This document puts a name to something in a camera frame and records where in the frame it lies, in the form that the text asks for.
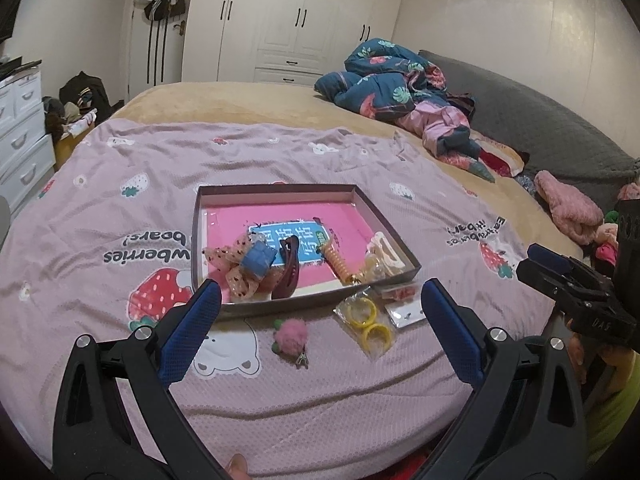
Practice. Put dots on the white drawer chest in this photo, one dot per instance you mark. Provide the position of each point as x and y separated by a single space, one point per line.
27 153

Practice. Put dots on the left hand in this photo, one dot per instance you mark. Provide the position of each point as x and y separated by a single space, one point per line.
237 468

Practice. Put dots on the clear plastic earring box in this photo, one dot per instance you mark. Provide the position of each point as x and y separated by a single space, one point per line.
402 303

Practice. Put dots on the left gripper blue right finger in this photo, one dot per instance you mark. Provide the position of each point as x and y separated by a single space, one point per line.
458 330

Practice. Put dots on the right hand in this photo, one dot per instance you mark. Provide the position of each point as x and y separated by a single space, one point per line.
621 360

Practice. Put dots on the pink pompom strawberry clip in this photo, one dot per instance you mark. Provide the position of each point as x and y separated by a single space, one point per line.
290 338

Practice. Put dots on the white wardrobe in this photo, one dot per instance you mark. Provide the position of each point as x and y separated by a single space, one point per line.
282 41

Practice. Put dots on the teal floral quilt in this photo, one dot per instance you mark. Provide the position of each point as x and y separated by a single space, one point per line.
386 82

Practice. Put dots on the dotted organza bow scrunchie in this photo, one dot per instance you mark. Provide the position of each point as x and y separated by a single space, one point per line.
226 260

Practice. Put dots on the small blue box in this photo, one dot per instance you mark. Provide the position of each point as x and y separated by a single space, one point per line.
258 260

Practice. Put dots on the black jacket pile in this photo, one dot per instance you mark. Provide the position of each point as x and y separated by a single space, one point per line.
80 95

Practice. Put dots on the yellow green sleeve forearm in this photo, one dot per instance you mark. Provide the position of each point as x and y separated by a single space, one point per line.
607 419

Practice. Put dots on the grey headboard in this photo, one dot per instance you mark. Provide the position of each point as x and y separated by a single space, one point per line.
556 139

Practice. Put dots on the pink strawberry print blanket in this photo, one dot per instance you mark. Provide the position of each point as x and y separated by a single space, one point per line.
106 248

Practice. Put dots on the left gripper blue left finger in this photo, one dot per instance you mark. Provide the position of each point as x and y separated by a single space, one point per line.
185 338

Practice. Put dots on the pink plush toy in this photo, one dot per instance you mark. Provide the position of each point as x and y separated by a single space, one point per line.
574 214

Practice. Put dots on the cream hair claw clip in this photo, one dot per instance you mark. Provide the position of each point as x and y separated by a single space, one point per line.
380 247

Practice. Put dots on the white door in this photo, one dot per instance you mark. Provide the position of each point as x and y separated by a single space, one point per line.
154 51

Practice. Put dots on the yellow rings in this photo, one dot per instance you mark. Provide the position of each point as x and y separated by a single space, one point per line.
365 324

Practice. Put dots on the clear pearl hair claw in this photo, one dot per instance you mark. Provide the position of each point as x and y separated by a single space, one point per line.
372 269

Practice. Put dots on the tan bed sheet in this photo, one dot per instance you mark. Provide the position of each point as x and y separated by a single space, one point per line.
299 107

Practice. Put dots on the yellow cardboard box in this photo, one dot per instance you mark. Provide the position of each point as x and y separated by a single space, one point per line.
73 135

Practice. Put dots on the maroon oval hair clip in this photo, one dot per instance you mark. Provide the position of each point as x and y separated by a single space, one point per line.
289 278

